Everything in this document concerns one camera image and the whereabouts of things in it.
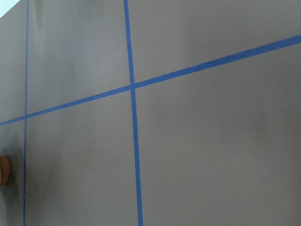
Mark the woven wicker fruit basket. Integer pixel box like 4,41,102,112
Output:
0,155,10,186

